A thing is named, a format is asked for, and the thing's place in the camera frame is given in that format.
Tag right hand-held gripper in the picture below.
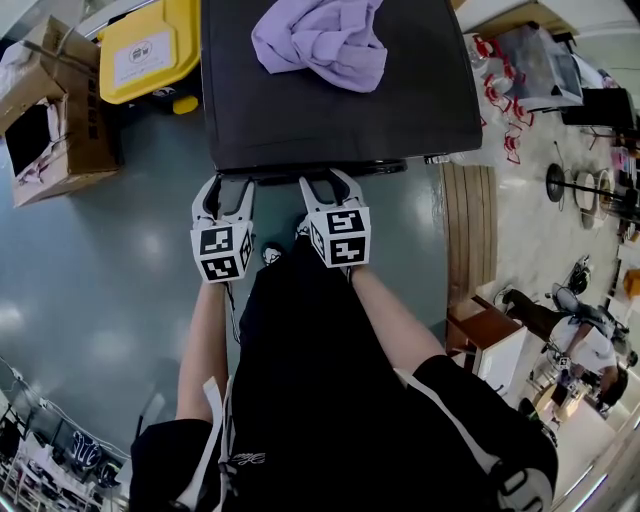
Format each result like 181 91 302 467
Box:
298 168 372 270

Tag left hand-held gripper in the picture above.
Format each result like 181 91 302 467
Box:
189 174 257 285

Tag person's right forearm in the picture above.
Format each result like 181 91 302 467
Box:
349 264 449 377

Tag person's left forearm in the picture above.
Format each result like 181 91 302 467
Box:
174 279 236 424

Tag black washing machine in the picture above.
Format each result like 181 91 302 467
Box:
199 0 484 187

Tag person's left shoe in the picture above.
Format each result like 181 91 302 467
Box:
260 242 287 269

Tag slatted wooden bench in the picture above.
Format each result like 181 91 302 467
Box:
442 163 499 307

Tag purple cloth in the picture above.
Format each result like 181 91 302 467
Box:
251 0 389 95

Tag brown cardboard box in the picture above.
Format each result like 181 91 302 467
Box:
0 14 122 209

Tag black bin with yellow lid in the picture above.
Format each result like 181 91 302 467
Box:
97 0 204 117

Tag white bags with red ties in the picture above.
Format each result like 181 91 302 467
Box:
462 32 536 167

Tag person's black clothing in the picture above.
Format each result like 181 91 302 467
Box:
129 234 559 512

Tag wooden and white cabinet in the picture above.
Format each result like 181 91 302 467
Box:
444 294 529 397

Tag black floor fan stand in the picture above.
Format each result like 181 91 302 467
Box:
545 162 640 222

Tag clear plastic storage box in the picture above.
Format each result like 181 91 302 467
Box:
494 24 584 114

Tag black flat monitor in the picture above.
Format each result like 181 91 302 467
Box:
562 87 636 129

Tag black printed bag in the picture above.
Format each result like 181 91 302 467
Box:
69 430 104 474

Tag thin black cable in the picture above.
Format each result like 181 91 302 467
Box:
224 282 243 347

